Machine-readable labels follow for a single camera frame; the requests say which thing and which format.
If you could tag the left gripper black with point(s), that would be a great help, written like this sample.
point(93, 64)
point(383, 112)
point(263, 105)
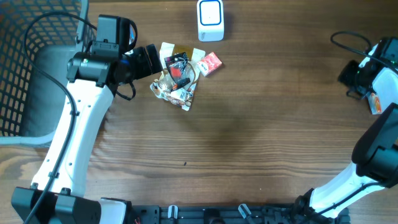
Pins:
point(145, 68)

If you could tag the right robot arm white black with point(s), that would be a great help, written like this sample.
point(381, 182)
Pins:
point(373, 165)

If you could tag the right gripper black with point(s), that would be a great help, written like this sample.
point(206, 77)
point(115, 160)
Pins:
point(347, 73)

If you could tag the white barcode scanner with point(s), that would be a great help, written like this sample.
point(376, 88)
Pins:
point(210, 20)

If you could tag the hex wrench set package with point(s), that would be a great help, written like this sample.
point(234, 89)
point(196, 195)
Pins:
point(177, 68)

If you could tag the orange Kleenex tissue pack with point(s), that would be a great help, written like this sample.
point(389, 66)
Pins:
point(374, 103)

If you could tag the red Kleenex tissue pack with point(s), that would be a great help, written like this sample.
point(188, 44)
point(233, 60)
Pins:
point(209, 64)

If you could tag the beige snack bag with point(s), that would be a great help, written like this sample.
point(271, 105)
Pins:
point(162, 87)

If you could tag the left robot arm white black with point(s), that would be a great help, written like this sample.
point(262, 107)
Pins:
point(56, 193)

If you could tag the black mesh plastic basket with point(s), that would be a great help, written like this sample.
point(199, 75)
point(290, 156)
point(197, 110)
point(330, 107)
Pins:
point(31, 105)

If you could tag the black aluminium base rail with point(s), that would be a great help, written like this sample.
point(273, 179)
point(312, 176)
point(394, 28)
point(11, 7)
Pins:
point(268, 214)

